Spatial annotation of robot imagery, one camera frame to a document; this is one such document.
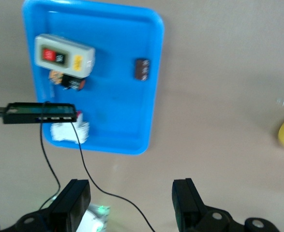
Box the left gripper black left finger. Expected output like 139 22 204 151
15 178 92 232

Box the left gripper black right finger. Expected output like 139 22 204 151
172 178 235 232

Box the white connector block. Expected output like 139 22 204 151
50 111 90 145

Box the blue plastic tray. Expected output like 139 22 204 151
21 0 165 156

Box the small black terminal block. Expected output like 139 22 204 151
134 58 151 82

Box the thin black wire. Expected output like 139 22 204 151
38 101 156 232

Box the grey switch box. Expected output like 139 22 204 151
34 33 96 78

